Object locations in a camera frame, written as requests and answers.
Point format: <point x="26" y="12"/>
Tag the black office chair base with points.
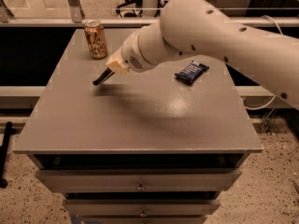
<point x="140" y="8"/>

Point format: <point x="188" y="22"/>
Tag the black pole on floor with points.
<point x="3" y="153"/>

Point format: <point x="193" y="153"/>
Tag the orange soda can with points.
<point x="96" y="39"/>

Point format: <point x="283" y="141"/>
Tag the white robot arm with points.
<point x="194" y="27"/>

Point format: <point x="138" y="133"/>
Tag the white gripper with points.
<point x="131" y="54"/>

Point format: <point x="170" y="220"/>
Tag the black chocolate bar wrapper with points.
<point x="103" y="77"/>

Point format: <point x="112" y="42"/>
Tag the top grey drawer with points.
<point x="85" y="181"/>

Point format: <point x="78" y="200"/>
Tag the metal railing frame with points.
<point x="72" y="13"/>

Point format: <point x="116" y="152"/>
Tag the blue snack bar wrapper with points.
<point x="190" y="73"/>

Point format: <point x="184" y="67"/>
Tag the grey drawer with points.
<point x="85" y="181"/>
<point x="141" y="208"/>

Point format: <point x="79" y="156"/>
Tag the grey drawer cabinet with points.
<point x="147" y="121"/>

